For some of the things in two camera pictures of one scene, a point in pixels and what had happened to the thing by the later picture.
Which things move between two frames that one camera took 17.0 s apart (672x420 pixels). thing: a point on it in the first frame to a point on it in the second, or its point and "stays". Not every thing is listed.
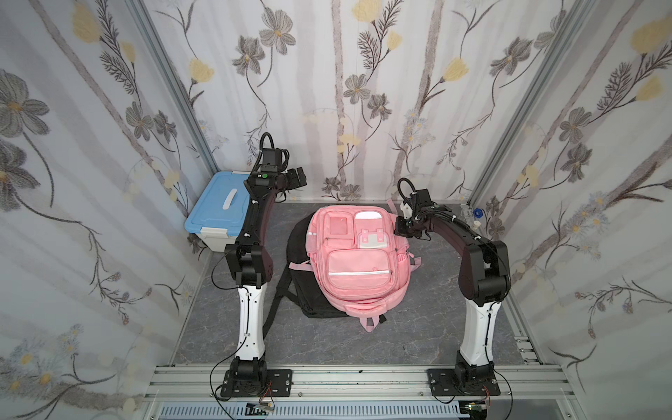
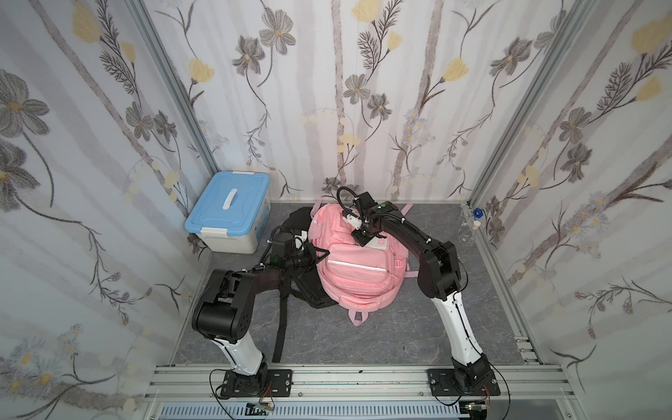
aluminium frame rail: [205, 381] stays
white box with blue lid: [218, 218] stays
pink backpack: [360, 259] stays
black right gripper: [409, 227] to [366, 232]
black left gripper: [295, 183] to [309, 249]
